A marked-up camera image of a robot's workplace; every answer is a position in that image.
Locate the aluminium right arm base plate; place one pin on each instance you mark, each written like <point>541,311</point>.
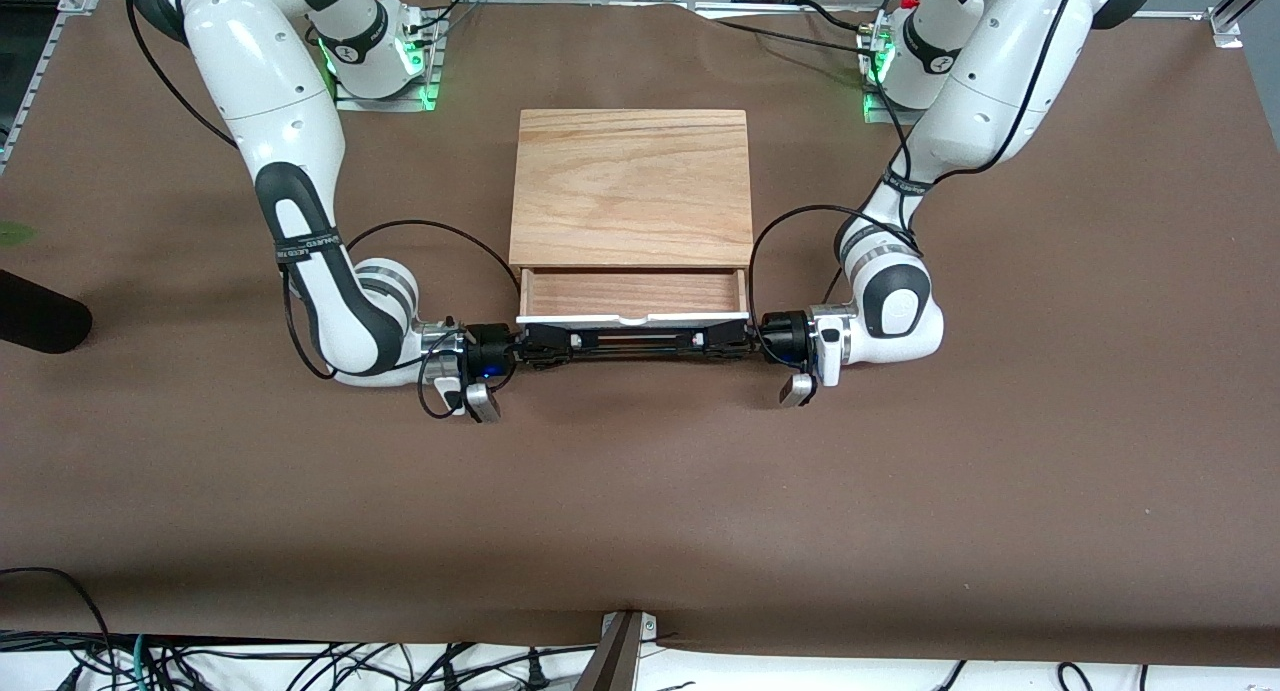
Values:
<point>385,103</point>

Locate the brown paper table cover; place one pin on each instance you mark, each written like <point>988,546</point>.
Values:
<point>640,491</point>

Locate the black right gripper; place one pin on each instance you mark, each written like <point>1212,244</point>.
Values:
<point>489,346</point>

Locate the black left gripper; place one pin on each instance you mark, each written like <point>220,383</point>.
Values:
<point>781,337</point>

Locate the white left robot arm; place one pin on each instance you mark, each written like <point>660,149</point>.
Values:
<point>1000,81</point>

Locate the aluminium frame rail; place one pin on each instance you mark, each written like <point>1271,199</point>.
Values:
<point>45,66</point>

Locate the black power plug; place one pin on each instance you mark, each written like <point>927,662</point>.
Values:
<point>536,671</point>

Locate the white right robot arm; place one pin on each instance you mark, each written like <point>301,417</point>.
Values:
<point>270,71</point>

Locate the black cylindrical object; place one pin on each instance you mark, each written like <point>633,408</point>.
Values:
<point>40,316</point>

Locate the aluminium frame profile with bracket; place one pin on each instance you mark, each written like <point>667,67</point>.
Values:
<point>1232,21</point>

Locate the aluminium left arm base plate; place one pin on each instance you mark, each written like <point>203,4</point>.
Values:
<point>875,111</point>

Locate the light wooden drawer cabinet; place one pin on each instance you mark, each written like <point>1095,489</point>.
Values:
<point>630,186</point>

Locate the grey metal mount bracket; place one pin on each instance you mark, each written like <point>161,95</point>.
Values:
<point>615,661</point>

